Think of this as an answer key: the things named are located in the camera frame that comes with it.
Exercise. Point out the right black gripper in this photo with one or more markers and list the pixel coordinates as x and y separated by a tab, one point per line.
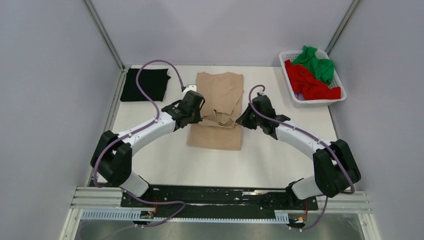
243	120

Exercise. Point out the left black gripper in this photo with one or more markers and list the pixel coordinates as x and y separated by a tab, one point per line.
197	118

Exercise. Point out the beige t shirt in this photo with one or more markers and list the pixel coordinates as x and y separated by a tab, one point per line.
223	94

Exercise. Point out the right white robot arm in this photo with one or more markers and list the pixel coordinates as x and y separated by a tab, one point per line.
334	168

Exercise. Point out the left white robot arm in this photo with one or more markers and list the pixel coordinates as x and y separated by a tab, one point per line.
112	158

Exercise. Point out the folded black t shirt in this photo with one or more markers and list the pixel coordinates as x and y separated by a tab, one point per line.
153	82

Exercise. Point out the lilac cloth in basket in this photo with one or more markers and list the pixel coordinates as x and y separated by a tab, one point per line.
298	96

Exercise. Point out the red t shirt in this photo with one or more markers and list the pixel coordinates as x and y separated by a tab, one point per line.
303	82

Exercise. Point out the white plastic basket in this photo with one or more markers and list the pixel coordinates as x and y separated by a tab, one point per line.
296	101

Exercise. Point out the green t shirt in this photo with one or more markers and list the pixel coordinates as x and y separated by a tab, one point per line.
322	69

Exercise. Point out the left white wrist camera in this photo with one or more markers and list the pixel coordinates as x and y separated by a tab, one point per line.
189	87

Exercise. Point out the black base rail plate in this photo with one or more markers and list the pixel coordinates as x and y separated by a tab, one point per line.
217	201

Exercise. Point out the white slotted cable duct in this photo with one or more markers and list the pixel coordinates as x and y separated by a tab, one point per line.
148	216

